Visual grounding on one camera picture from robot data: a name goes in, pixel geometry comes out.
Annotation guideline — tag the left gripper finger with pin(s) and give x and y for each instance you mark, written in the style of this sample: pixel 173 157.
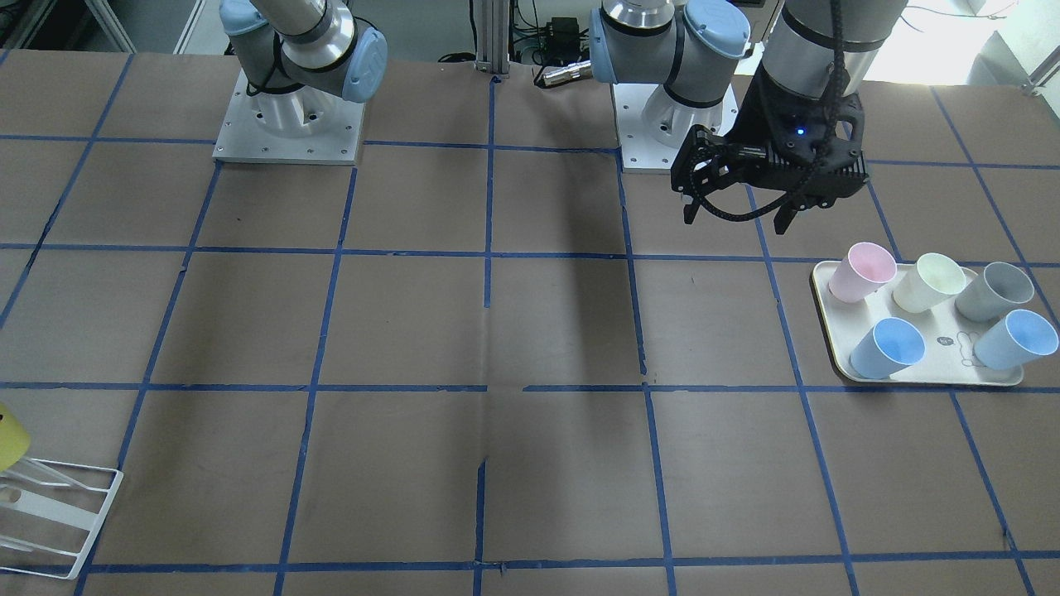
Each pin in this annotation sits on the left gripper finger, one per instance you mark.
pixel 785 215
pixel 692 204

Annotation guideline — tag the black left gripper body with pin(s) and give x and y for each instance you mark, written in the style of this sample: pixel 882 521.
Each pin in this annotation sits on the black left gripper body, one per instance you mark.
pixel 758 115

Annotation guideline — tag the yellow cup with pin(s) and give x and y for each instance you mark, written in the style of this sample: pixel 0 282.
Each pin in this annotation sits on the yellow cup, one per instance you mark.
pixel 15 439

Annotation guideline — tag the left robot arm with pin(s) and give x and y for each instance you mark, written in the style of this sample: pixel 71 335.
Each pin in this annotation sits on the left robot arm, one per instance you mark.
pixel 817 49

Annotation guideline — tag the pink cup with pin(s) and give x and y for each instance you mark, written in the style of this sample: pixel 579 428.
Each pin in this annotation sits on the pink cup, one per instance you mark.
pixel 866 267

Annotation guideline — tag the cream cup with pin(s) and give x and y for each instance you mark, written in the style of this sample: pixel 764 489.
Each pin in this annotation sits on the cream cup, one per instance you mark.
pixel 933 279

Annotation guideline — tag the blue cup front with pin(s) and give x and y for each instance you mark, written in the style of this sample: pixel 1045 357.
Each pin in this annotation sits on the blue cup front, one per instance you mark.
pixel 1021 336
pixel 890 346

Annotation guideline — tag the grey cup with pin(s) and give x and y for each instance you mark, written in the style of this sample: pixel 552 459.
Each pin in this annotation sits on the grey cup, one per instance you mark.
pixel 1000 288

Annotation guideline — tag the cream plastic tray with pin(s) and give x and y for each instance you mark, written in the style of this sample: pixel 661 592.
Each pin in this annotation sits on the cream plastic tray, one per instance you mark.
pixel 949 337

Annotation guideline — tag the silver cylindrical connector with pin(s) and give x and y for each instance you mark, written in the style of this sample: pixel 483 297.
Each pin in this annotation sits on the silver cylindrical connector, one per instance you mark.
pixel 552 77

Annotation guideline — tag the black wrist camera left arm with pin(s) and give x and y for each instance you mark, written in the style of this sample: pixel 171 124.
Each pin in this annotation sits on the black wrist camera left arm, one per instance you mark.
pixel 705 163

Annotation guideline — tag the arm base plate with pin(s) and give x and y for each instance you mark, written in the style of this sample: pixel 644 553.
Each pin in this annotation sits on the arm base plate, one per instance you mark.
pixel 305 127
pixel 651 126

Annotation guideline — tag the aluminium frame post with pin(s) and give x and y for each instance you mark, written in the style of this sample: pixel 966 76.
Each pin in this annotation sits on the aluminium frame post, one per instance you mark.
pixel 492 32

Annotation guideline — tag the white wire cup rack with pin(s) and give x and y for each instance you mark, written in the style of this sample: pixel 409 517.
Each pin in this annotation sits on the white wire cup rack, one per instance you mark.
pixel 52 514

